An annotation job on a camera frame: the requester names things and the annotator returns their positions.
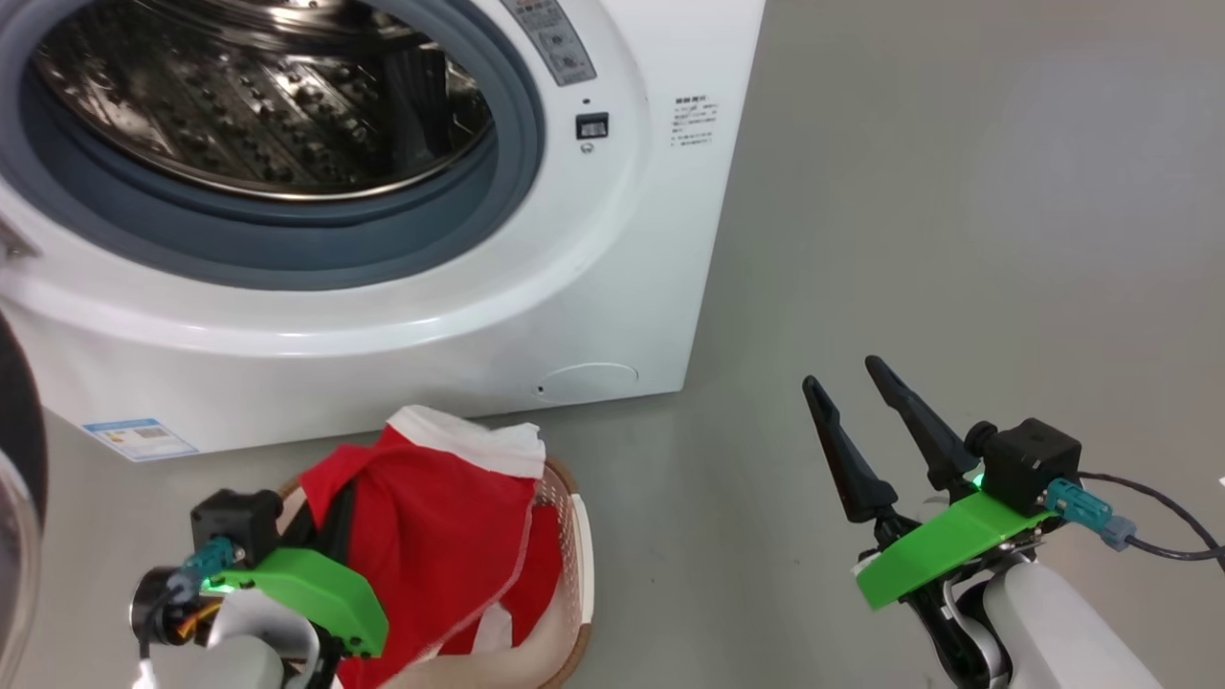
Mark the blue energy label sticker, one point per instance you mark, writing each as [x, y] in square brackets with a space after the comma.
[139, 440]

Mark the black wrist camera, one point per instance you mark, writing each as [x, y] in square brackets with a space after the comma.
[1029, 459]
[230, 522]

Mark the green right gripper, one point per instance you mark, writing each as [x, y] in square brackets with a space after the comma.
[957, 545]

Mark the red garment with white band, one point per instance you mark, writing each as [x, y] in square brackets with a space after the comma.
[431, 536]

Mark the grey warning sticker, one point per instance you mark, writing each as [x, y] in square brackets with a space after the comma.
[555, 43]

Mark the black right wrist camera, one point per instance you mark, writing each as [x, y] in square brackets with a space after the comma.
[1029, 459]

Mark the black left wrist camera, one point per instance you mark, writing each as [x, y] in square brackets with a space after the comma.
[230, 522]

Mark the white front-load washing machine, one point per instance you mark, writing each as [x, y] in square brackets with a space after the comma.
[612, 287]

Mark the round grey glass washer door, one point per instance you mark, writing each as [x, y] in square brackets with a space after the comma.
[14, 431]

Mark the round drain filter cover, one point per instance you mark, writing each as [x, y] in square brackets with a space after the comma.
[593, 383]

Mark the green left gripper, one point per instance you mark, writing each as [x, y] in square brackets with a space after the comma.
[325, 593]

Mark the cream perforated laundry basket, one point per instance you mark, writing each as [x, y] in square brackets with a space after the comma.
[574, 574]

